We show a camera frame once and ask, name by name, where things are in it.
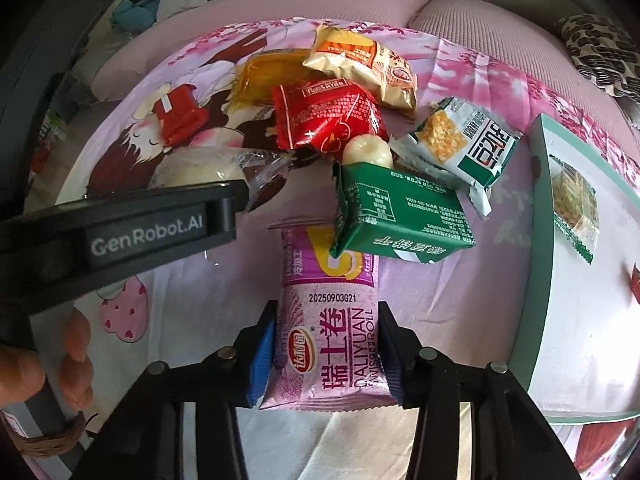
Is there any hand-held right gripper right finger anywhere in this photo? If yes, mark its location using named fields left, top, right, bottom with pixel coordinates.
left=377, top=301, right=583, bottom=480

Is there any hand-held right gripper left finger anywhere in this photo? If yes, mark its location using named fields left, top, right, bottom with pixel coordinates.
left=70, top=300, right=279, bottom=480

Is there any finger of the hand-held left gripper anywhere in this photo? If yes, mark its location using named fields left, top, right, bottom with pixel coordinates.
left=85, top=180, right=250, bottom=214

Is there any clear round pastry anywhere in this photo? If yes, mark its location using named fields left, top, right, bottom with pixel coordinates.
left=149, top=146, right=297, bottom=213

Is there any purple cake roll packet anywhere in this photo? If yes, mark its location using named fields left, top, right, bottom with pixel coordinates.
left=259, top=224, right=398, bottom=412

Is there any large red snack packet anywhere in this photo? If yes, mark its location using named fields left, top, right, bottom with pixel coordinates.
left=271, top=79, right=390, bottom=162

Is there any white tray with teal rim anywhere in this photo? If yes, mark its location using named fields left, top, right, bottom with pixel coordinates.
left=509, top=113, right=640, bottom=427

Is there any person's left hand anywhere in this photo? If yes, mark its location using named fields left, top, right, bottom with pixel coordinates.
left=0, top=306, right=96, bottom=410

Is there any small red snack packet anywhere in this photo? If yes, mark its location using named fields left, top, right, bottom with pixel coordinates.
left=154, top=84, right=210, bottom=145

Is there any yellow translucent snack packet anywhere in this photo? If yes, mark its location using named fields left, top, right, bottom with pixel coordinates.
left=226, top=48, right=321, bottom=112

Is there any round white pastry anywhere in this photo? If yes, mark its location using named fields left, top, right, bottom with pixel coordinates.
left=342, top=134, right=394, bottom=169

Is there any dark green biscuit packet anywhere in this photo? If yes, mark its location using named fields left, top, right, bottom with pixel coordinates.
left=329, top=161, right=477, bottom=264

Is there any beige orange snack packet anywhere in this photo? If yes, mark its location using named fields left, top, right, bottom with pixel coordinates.
left=301, top=24, right=419, bottom=112

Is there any teal cloth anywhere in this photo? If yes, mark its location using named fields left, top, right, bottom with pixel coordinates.
left=110, top=0, right=162, bottom=32

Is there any white green snack packet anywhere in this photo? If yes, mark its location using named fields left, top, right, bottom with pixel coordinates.
left=389, top=96, right=524, bottom=220

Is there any clear green-edged snack packet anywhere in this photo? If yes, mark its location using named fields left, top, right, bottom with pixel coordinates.
left=548, top=154, right=601, bottom=264

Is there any pink sofa cover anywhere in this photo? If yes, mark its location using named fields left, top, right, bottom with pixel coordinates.
left=92, top=0, right=640, bottom=133

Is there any leopard print cushion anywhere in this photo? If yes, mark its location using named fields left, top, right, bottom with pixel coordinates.
left=556, top=12, right=640, bottom=102

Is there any brown cord bracelet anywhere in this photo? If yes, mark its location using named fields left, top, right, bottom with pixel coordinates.
left=0, top=410, right=101, bottom=459

